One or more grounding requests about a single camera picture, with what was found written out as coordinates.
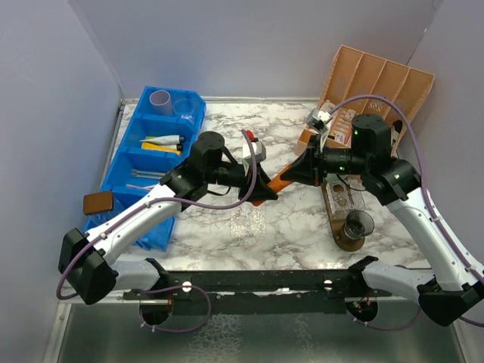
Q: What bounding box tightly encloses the clear square toothbrush holder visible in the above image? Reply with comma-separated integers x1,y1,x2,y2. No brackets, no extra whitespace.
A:
326,179,366,219

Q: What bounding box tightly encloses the white toothpaste tube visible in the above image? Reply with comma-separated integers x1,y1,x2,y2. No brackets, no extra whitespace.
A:
141,135,185,146

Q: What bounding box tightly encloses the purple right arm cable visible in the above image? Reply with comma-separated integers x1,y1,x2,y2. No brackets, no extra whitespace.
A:
328,94,484,332

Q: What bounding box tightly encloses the dark blue plastic cup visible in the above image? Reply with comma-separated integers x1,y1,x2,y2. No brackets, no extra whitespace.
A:
340,210,374,242

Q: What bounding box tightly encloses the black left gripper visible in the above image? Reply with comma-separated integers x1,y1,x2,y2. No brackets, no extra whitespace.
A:
205,159,279,202

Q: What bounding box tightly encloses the blue plastic bin organizer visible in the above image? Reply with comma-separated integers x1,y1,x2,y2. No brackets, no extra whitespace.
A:
84,86,206,231

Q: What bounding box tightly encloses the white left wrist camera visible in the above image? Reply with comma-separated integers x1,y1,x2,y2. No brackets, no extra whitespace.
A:
241,130,266,173

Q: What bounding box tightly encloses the brown oval wooden tray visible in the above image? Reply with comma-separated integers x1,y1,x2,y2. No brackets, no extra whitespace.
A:
321,182,365,253

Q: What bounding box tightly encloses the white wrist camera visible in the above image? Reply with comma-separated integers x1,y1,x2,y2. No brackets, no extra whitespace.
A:
241,130,266,173
306,108,333,149

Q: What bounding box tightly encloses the lilac plastic cup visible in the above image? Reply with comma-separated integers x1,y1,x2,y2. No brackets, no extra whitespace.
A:
149,89,172,116

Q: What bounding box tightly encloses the peach compartment organizer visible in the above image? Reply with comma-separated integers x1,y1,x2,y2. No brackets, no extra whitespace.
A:
318,45,435,155

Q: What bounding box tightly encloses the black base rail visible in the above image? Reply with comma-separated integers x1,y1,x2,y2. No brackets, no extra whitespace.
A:
123,269,389,315

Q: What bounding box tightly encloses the brown lid clear box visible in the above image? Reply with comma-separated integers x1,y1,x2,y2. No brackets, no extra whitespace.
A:
82,191,124,226

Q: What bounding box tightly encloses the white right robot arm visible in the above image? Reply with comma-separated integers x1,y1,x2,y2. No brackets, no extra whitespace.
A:
281,114,483,327

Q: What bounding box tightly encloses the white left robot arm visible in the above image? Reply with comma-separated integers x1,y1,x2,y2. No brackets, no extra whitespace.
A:
56,130,277,305

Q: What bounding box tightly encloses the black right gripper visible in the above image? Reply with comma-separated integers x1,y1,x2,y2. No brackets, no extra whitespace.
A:
281,133,368,188

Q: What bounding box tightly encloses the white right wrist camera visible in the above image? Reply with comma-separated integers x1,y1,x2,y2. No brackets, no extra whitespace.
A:
306,108,333,149

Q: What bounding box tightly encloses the clear plastic cup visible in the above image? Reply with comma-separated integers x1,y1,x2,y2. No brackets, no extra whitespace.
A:
173,98,195,119

